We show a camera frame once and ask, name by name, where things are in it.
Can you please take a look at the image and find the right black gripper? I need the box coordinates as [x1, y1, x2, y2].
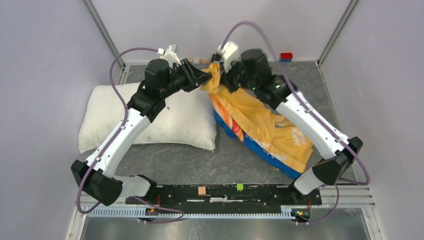
[219, 56, 258, 94]

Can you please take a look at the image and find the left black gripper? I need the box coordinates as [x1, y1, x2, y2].
[160, 57, 214, 99]

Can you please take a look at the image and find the blue yellow pillowcase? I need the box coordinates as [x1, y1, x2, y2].
[201, 63, 313, 179]

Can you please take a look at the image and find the white pillow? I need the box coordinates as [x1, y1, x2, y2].
[78, 85, 217, 153]

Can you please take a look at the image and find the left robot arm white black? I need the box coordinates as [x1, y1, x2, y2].
[70, 58, 213, 206]

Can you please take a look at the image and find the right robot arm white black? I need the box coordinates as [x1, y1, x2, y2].
[215, 48, 363, 204]

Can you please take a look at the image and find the flat tan wooden piece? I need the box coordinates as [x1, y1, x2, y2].
[199, 58, 211, 64]

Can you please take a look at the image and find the red blue block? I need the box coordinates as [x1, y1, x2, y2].
[279, 52, 293, 62]

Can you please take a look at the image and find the green cube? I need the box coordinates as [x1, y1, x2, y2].
[236, 183, 244, 191]

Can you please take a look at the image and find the tan wooden cube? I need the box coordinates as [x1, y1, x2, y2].
[197, 186, 207, 196]

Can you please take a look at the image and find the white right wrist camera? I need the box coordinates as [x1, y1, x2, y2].
[212, 41, 241, 73]

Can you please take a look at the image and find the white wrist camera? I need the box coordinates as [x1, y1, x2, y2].
[212, 41, 241, 73]
[157, 43, 181, 68]

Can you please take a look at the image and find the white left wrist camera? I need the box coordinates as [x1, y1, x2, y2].
[157, 43, 181, 68]

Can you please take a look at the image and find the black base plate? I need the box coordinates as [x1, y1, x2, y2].
[142, 184, 322, 214]

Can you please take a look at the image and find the white slotted cable duct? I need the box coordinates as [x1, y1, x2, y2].
[88, 206, 295, 220]

